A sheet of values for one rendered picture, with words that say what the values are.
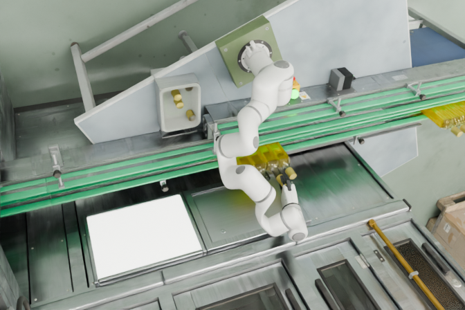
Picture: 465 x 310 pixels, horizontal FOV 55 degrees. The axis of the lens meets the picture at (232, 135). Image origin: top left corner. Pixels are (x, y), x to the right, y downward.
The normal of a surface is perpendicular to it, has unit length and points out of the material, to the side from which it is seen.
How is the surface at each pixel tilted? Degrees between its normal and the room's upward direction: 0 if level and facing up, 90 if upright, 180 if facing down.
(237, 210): 90
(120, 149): 90
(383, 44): 0
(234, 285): 90
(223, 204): 90
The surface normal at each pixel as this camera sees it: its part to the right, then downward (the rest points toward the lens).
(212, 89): 0.36, 0.60
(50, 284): 0.05, -0.78
